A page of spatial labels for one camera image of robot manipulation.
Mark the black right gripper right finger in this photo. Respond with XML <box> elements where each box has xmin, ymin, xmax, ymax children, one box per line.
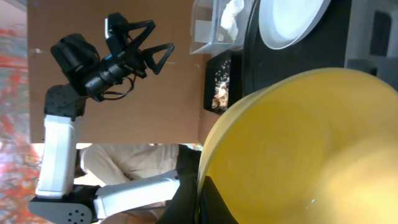
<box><xmin>199</xmin><ymin>176</ymin><xmax>238</xmax><ymax>224</ymax></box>

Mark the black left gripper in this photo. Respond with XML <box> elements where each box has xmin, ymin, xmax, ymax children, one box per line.
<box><xmin>79</xmin><ymin>19</ymin><xmax>175</xmax><ymax>102</ymax></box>

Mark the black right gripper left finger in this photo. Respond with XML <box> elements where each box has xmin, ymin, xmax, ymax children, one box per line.
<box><xmin>156</xmin><ymin>145</ymin><xmax>201</xmax><ymax>224</ymax></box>

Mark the white tissue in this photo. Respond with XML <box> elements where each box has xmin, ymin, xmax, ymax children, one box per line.
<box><xmin>217</xmin><ymin>0</ymin><xmax>244</xmax><ymax>43</ymax></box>

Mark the yellow bowl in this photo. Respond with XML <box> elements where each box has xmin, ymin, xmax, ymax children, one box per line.
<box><xmin>198</xmin><ymin>68</ymin><xmax>397</xmax><ymax>223</ymax></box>

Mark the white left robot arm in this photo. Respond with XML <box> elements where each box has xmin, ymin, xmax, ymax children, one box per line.
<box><xmin>29</xmin><ymin>13</ymin><xmax>180</xmax><ymax>223</ymax></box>

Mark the black rectangular waste tray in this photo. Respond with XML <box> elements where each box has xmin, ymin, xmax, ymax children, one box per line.
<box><xmin>203</xmin><ymin>50</ymin><xmax>243</xmax><ymax>115</ymax></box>

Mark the grey plastic dishwasher rack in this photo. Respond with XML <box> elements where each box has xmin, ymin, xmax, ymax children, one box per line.
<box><xmin>345</xmin><ymin>0</ymin><xmax>397</xmax><ymax>89</ymax></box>

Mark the clear plastic bin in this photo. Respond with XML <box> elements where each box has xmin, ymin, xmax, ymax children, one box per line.
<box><xmin>190</xmin><ymin>0</ymin><xmax>254</xmax><ymax>56</ymax></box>

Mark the food scraps pile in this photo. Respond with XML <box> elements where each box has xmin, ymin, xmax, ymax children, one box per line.
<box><xmin>211</xmin><ymin>59</ymin><xmax>231</xmax><ymax>111</ymax></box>

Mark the person in beige clothes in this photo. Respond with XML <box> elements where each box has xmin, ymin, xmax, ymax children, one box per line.
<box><xmin>74</xmin><ymin>142</ymin><xmax>203</xmax><ymax>224</ymax></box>

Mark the light grey plate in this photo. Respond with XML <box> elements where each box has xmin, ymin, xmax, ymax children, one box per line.
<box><xmin>259</xmin><ymin>0</ymin><xmax>331</xmax><ymax>50</ymax></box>

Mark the round black tray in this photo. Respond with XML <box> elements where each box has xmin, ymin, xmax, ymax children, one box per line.
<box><xmin>242</xmin><ymin>0</ymin><xmax>351</xmax><ymax>95</ymax></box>

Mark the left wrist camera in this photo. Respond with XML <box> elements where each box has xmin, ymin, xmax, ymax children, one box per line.
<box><xmin>104</xmin><ymin>12</ymin><xmax>128</xmax><ymax>40</ymax></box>

